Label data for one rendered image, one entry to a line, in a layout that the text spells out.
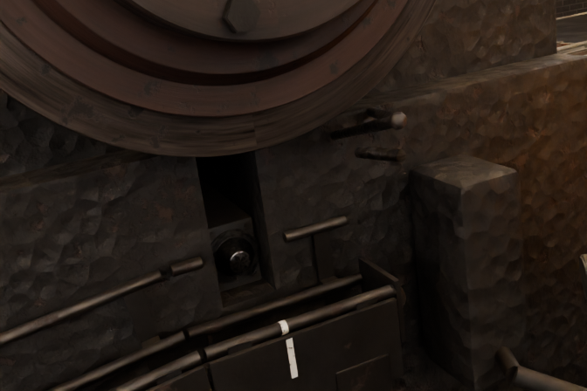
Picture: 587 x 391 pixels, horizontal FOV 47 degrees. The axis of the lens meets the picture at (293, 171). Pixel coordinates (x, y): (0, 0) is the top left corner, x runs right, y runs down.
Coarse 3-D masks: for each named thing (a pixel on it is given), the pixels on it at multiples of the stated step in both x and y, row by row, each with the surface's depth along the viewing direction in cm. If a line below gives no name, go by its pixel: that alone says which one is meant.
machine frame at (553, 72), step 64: (448, 0) 80; (512, 0) 83; (448, 64) 81; (512, 64) 85; (576, 64) 82; (0, 128) 63; (64, 128) 65; (320, 128) 70; (448, 128) 77; (512, 128) 80; (576, 128) 84; (0, 192) 59; (64, 192) 61; (128, 192) 63; (192, 192) 66; (256, 192) 70; (320, 192) 72; (384, 192) 75; (576, 192) 87; (0, 256) 60; (64, 256) 62; (128, 256) 65; (192, 256) 67; (384, 256) 77; (576, 256) 89; (0, 320) 61; (128, 320) 66; (192, 320) 69; (256, 320) 72; (576, 320) 92; (0, 384) 62; (448, 384) 85; (512, 384) 89; (576, 384) 94
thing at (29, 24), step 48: (0, 0) 45; (48, 0) 45; (96, 0) 46; (384, 0) 57; (48, 48) 47; (96, 48) 48; (144, 48) 48; (192, 48) 49; (240, 48) 51; (288, 48) 52; (336, 48) 56; (144, 96) 51; (192, 96) 52; (240, 96) 54; (288, 96) 55
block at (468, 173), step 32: (448, 160) 74; (480, 160) 73; (416, 192) 73; (448, 192) 68; (480, 192) 67; (512, 192) 68; (416, 224) 75; (448, 224) 69; (480, 224) 68; (512, 224) 69; (416, 256) 77; (448, 256) 70; (480, 256) 68; (512, 256) 70; (448, 288) 72; (480, 288) 69; (512, 288) 71; (448, 320) 73; (480, 320) 70; (512, 320) 72; (448, 352) 75; (480, 352) 71; (512, 352) 73; (480, 384) 72
